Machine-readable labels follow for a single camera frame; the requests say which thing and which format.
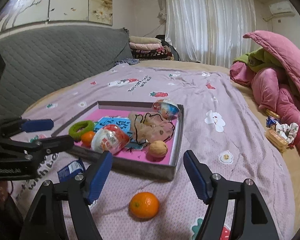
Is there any blue snack packet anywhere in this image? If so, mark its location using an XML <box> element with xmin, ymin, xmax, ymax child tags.
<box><xmin>57</xmin><ymin>159</ymin><xmax>85</xmax><ymax>183</ymax></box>

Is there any small orange tangerine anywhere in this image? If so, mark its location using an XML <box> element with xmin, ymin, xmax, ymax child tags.
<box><xmin>81</xmin><ymin>131</ymin><xmax>95</xmax><ymax>148</ymax></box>

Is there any green fuzzy scrunchie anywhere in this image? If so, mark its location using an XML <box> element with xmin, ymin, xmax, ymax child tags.
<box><xmin>68</xmin><ymin>120</ymin><xmax>95</xmax><ymax>142</ymax></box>

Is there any large red white snack pack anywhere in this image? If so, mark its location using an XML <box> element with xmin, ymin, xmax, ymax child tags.
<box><xmin>91</xmin><ymin>124</ymin><xmax>130</xmax><ymax>155</ymax></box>

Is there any larger orange tangerine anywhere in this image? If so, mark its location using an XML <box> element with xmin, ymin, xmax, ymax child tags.
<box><xmin>129</xmin><ymin>192</ymin><xmax>160</xmax><ymax>219</ymax></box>

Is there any brown walnut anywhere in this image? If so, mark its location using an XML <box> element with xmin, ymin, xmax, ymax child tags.
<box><xmin>148</xmin><ymin>140</ymin><xmax>168</xmax><ymax>158</ymax></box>

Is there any small red egg snack pack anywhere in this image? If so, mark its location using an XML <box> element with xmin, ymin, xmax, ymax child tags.
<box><xmin>152</xmin><ymin>99</ymin><xmax>180</xmax><ymax>120</ymax></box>

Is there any person's left hand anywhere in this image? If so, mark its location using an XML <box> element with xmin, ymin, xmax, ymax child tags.
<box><xmin>0</xmin><ymin>181</ymin><xmax>9</xmax><ymax>205</ymax></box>

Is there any grey quilted headboard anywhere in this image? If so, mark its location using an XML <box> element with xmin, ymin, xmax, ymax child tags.
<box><xmin>0</xmin><ymin>25</ymin><xmax>132</xmax><ymax>119</ymax></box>

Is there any pink blue book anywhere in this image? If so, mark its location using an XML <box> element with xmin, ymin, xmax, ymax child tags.
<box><xmin>73</xmin><ymin>108</ymin><xmax>178</xmax><ymax>166</ymax></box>

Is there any small wicker basket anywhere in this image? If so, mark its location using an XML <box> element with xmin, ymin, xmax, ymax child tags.
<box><xmin>265</xmin><ymin>109</ymin><xmax>288</xmax><ymax>153</ymax></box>

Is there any purple strawberry bed sheet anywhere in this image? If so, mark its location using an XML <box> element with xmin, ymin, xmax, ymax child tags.
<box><xmin>23</xmin><ymin>64</ymin><xmax>295</xmax><ymax>239</ymax></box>

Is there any white floral scrunchie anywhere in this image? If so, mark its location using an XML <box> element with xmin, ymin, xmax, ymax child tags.
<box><xmin>275</xmin><ymin>122</ymin><xmax>299</xmax><ymax>144</ymax></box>

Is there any dark shallow box tray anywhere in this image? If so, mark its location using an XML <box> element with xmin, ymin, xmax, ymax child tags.
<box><xmin>51</xmin><ymin>101</ymin><xmax>184</xmax><ymax>181</ymax></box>

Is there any pink quilted duvet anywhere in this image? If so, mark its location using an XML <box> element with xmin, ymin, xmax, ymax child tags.
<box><xmin>230</xmin><ymin>30</ymin><xmax>300</xmax><ymax>153</ymax></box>

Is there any stack of folded blankets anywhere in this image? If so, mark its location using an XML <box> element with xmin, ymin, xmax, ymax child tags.
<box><xmin>129</xmin><ymin>36</ymin><xmax>174</xmax><ymax>61</ymax></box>

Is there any green blanket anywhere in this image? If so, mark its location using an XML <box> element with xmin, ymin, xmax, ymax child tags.
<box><xmin>232</xmin><ymin>47</ymin><xmax>300</xmax><ymax>96</ymax></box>

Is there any white sheer curtain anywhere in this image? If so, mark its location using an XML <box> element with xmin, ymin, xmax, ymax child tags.
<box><xmin>165</xmin><ymin>0</ymin><xmax>256</xmax><ymax>68</ymax></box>

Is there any white air conditioner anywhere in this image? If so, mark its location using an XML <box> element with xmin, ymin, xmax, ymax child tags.
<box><xmin>269</xmin><ymin>1</ymin><xmax>294</xmax><ymax>15</ymax></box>

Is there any blossom wall painting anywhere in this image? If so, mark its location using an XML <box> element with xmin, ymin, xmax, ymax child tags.
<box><xmin>0</xmin><ymin>0</ymin><xmax>113</xmax><ymax>33</ymax></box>

